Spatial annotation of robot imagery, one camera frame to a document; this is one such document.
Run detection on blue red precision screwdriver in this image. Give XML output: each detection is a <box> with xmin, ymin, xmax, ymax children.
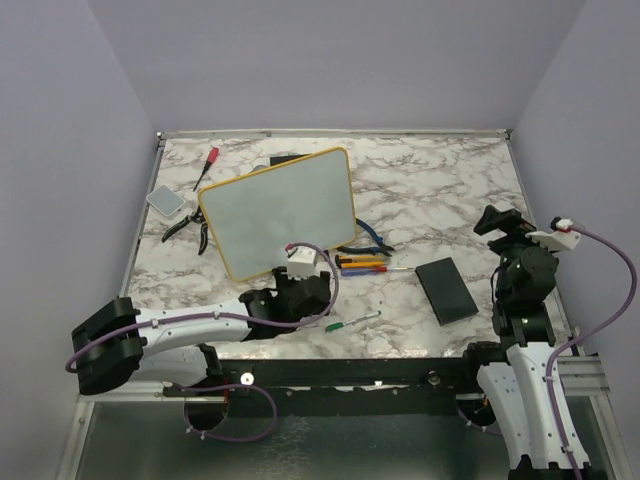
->
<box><xmin>340</xmin><ymin>266</ymin><xmax>412</xmax><ymax>277</ymax></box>

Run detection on yellow framed whiteboard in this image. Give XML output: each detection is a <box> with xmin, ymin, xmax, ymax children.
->
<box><xmin>197</xmin><ymin>147</ymin><xmax>357</xmax><ymax>282</ymax></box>

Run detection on blue handled cutting pliers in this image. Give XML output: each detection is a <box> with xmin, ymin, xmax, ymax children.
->
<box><xmin>337</xmin><ymin>218</ymin><xmax>395</xmax><ymax>257</ymax></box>

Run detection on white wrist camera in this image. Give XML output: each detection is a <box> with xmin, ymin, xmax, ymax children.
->
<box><xmin>285</xmin><ymin>245</ymin><xmax>318</xmax><ymax>280</ymax></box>
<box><xmin>525</xmin><ymin>217</ymin><xmax>582</xmax><ymax>253</ymax></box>

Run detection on orange pen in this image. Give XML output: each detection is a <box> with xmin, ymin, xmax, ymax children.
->
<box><xmin>340</xmin><ymin>261</ymin><xmax>386</xmax><ymax>270</ymax></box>

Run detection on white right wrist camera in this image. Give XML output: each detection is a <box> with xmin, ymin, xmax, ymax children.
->
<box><xmin>525</xmin><ymin>217</ymin><xmax>582</xmax><ymax>253</ymax></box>

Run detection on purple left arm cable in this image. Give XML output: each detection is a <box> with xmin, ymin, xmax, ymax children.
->
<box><xmin>64</xmin><ymin>241</ymin><xmax>341</xmax><ymax>444</ymax></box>

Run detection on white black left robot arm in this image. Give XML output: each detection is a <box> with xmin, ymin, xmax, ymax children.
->
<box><xmin>65</xmin><ymin>267</ymin><xmax>334</xmax><ymax>396</ymax></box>

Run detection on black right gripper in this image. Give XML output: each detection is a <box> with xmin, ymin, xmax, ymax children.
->
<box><xmin>476</xmin><ymin>203</ymin><xmax>560</xmax><ymax>299</ymax></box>

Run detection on small white square device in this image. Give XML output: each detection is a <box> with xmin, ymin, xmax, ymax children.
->
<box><xmin>146</xmin><ymin>185</ymin><xmax>186</xmax><ymax>219</ymax></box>

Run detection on white green whiteboard marker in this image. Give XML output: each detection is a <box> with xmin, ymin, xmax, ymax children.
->
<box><xmin>324</xmin><ymin>310</ymin><xmax>381</xmax><ymax>332</ymax></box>

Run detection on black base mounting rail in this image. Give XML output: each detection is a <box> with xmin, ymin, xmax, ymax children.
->
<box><xmin>163</xmin><ymin>347</ymin><xmax>495</xmax><ymax>425</ymax></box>

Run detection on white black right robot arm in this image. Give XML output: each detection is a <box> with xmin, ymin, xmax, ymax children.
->
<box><xmin>459</xmin><ymin>206</ymin><xmax>603</xmax><ymax>479</ymax></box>

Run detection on black rectangular eraser block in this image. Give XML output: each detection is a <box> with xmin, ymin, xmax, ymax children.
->
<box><xmin>415</xmin><ymin>257</ymin><xmax>479</xmax><ymax>326</ymax></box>

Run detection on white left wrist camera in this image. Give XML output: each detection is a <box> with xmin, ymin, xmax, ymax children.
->
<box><xmin>285</xmin><ymin>245</ymin><xmax>318</xmax><ymax>280</ymax></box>

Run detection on red handled screwdriver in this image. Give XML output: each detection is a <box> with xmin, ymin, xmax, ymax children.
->
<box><xmin>192</xmin><ymin>147</ymin><xmax>219</xmax><ymax>192</ymax></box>

